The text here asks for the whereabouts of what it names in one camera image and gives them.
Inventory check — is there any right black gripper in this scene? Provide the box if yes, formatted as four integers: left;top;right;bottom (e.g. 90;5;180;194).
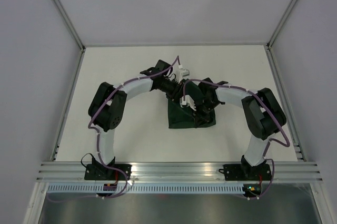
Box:
189;98;220;128

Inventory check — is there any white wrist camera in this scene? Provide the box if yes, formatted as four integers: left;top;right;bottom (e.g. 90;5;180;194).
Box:
180;95;196;111
175;66;190;83

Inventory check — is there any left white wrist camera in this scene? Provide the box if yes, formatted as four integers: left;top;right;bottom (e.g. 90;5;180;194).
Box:
175;66;190;83

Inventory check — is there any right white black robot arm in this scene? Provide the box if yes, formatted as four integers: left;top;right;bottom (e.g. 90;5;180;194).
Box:
183;78;290;180

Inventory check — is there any left aluminium frame post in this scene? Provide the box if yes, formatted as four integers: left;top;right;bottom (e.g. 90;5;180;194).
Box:
51;0;85;52

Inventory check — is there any white slotted cable duct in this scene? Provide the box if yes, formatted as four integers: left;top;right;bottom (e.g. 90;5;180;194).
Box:
47;182;244;195

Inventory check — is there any aluminium frame post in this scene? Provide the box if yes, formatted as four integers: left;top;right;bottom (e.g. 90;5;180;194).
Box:
266;0;299;50
51;0;85;52

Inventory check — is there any right aluminium frame post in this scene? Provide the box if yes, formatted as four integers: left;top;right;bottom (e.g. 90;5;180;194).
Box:
266;0;299;50

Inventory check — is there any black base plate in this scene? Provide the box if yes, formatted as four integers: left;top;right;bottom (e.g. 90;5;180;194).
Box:
84;163;132;181
218;164;272;181

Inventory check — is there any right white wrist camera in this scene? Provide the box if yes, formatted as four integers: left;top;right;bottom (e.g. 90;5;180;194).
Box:
180;95;196;111

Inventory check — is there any aluminium mounting rail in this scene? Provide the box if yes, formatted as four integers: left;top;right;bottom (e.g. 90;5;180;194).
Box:
34;161;323;184

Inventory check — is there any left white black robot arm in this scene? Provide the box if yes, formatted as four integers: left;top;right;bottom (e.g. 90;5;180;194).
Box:
82;57;184;180

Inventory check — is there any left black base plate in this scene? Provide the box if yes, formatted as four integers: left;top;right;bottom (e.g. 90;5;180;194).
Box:
84;163;132;181

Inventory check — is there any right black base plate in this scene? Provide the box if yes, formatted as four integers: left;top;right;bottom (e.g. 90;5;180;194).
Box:
218;164;272;181

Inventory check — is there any dark green cloth napkin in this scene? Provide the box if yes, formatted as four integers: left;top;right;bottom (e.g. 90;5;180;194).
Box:
167;82;216;129

